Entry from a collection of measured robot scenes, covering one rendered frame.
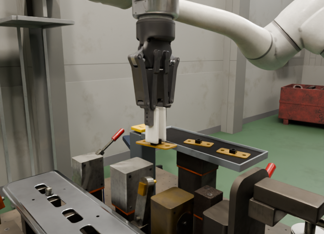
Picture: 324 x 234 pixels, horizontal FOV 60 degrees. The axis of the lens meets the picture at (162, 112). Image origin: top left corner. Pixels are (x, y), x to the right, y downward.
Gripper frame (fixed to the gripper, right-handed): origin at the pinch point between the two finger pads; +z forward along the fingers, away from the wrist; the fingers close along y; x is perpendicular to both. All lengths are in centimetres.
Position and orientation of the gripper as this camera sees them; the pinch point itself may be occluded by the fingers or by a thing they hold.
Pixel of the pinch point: (155, 124)
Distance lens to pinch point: 56.5
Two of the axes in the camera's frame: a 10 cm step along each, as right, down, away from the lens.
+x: 7.8, 0.8, -6.2
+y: -6.3, 1.0, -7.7
